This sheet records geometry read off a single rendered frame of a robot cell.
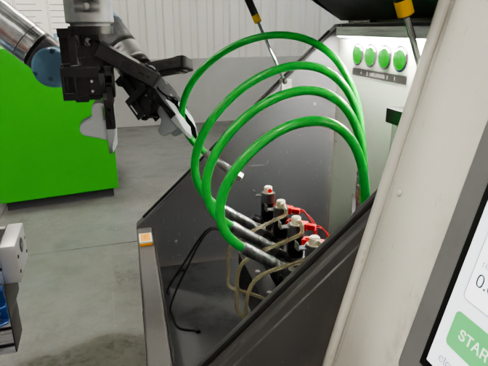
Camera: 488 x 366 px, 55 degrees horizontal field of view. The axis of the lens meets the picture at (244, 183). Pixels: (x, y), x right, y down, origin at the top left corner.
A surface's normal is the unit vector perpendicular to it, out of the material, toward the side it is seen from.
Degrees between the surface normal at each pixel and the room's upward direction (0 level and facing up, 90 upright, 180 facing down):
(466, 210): 76
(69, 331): 0
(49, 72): 90
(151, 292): 0
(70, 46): 90
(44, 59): 90
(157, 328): 0
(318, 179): 90
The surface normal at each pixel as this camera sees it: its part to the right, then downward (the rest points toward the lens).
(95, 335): 0.00, -0.95
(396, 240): -0.94, -0.15
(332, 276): 0.24, 0.30
